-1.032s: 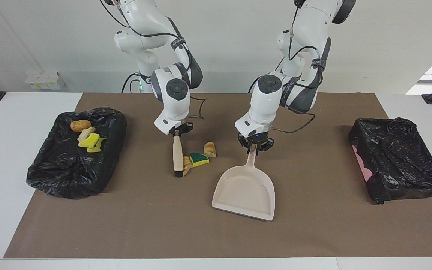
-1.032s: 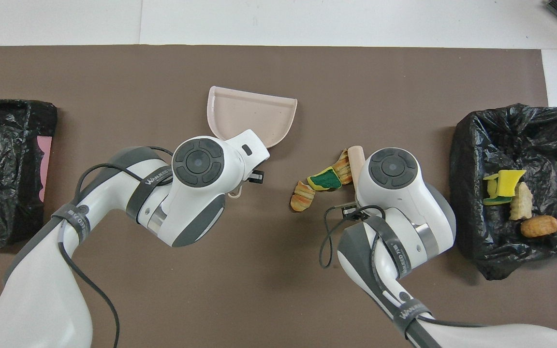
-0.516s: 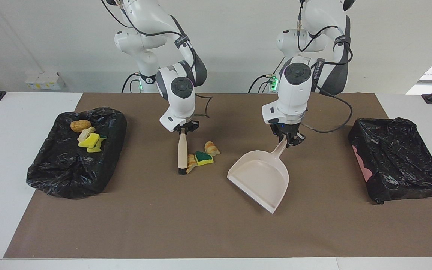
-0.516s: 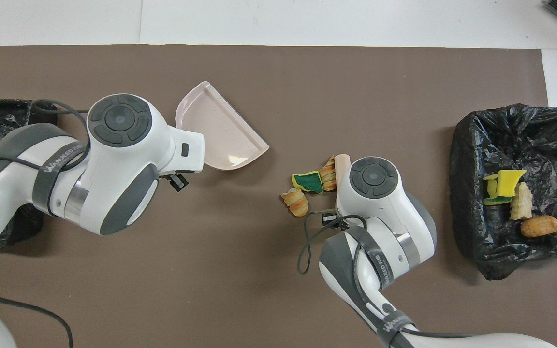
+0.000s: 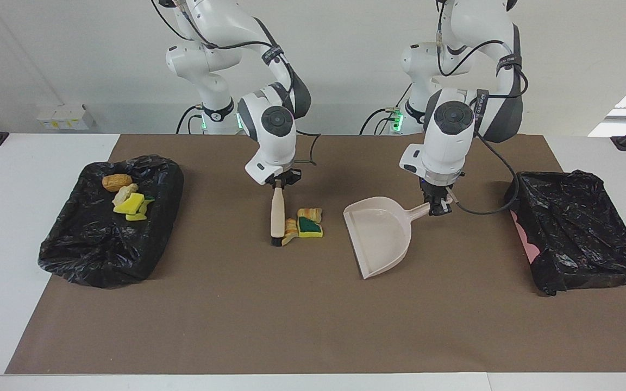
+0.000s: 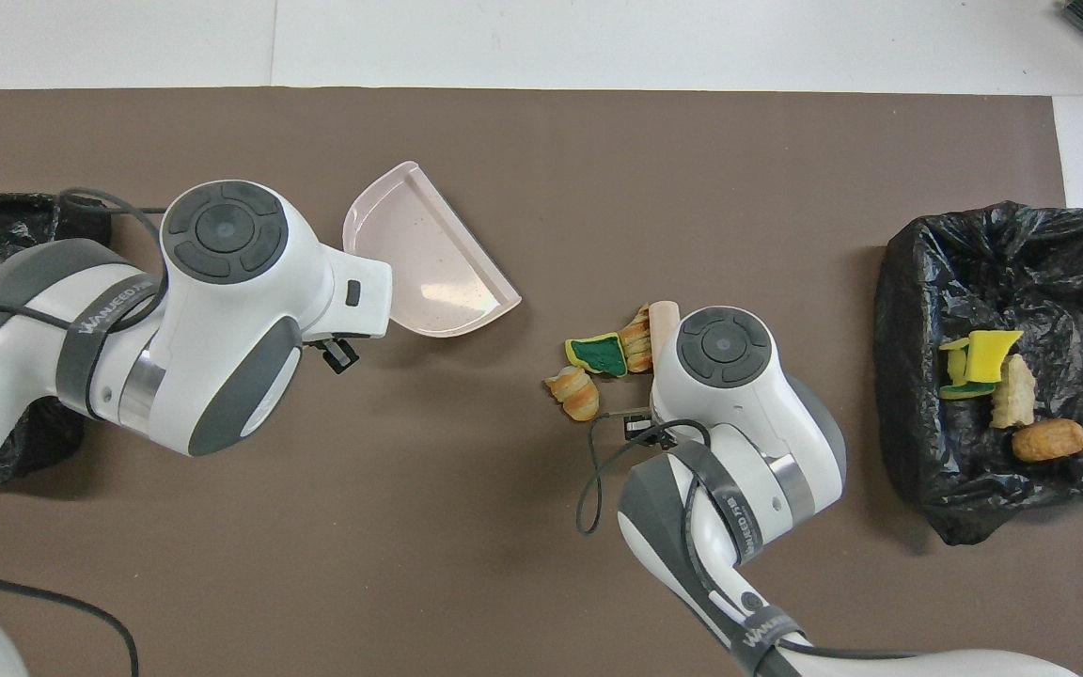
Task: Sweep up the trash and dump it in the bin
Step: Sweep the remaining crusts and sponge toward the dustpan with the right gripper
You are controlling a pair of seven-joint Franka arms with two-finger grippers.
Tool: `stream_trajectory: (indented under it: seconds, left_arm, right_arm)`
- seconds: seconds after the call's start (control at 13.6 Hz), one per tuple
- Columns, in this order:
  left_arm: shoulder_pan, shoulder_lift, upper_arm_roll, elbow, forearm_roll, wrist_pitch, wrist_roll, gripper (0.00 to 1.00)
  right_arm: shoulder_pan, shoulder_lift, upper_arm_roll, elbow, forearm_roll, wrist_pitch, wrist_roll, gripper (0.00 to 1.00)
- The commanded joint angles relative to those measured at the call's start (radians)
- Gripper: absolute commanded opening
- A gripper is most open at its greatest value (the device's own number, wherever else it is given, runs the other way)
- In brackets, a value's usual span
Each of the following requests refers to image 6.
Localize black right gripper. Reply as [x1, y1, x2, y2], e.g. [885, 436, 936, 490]
[623, 414, 677, 445]

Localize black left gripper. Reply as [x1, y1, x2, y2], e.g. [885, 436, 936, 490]
[319, 336, 361, 375]

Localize toy croissant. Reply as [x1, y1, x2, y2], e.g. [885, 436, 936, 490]
[620, 305, 653, 375]
[991, 354, 1038, 430]
[543, 367, 602, 422]

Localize green and yellow sponge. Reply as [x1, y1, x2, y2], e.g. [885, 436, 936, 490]
[565, 333, 627, 378]

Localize beige brush black bristles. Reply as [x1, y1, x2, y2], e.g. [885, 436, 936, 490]
[648, 300, 683, 363]

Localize beige plastic dustpan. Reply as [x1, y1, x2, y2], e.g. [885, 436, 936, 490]
[343, 162, 523, 339]

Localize yellow sponge wedge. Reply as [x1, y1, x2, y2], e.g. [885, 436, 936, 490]
[938, 337, 996, 401]

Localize notched yellow sponge piece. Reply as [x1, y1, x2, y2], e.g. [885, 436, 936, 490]
[967, 329, 1025, 384]

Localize brown bread roll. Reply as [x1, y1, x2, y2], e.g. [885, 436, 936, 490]
[1012, 418, 1083, 463]

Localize black bag lined bin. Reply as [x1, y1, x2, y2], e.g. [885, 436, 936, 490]
[875, 200, 1083, 547]

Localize brown table mat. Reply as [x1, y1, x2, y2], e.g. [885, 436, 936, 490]
[0, 87, 1083, 677]

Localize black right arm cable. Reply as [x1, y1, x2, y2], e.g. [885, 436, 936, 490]
[576, 411, 928, 659]

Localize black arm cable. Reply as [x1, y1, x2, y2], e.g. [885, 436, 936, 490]
[0, 186, 171, 677]
[576, 411, 928, 659]

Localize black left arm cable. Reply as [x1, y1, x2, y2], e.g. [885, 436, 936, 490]
[0, 186, 171, 677]

